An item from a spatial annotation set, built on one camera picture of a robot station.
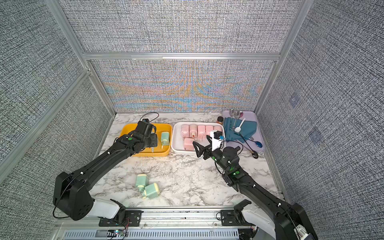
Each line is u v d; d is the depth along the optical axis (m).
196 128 1.02
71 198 0.41
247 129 1.10
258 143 1.01
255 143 1.00
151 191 0.76
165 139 0.95
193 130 1.00
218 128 1.00
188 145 0.94
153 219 0.75
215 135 0.64
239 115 1.17
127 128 1.09
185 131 1.00
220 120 1.03
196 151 0.70
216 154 0.67
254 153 0.97
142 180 0.80
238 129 1.10
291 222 0.40
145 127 0.63
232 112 1.17
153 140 0.75
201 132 0.99
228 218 0.72
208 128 1.01
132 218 0.73
